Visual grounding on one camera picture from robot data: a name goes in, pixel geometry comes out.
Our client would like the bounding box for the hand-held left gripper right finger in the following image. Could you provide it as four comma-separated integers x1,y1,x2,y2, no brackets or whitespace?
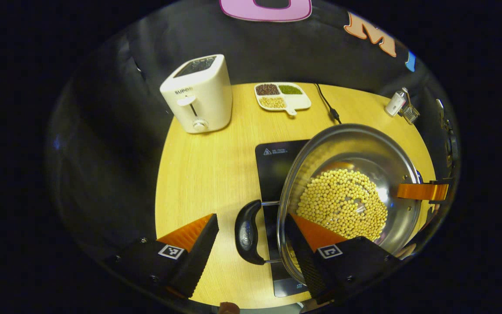
285,213,402,305

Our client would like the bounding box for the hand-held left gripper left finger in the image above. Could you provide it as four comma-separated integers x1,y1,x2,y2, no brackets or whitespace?
105,213,220,299

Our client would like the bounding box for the steel pot with soybeans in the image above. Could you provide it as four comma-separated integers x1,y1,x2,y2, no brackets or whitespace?
234,123,424,286

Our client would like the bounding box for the black induction cooktop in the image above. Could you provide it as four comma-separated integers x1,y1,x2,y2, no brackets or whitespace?
255,140,311,298

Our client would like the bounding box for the clear utensil holder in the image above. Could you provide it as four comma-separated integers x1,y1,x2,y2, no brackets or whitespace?
399,102,420,125

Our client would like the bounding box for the clear plastic bottle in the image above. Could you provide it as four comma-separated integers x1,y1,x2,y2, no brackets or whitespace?
384,87,408,117

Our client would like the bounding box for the white toaster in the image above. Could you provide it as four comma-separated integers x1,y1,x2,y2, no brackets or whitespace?
159,54,233,134

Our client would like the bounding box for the white divided dish of beans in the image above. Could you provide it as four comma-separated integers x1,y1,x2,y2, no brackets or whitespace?
254,82,312,116

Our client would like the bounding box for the black power cable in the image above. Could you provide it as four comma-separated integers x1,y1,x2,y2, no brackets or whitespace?
314,83,342,125

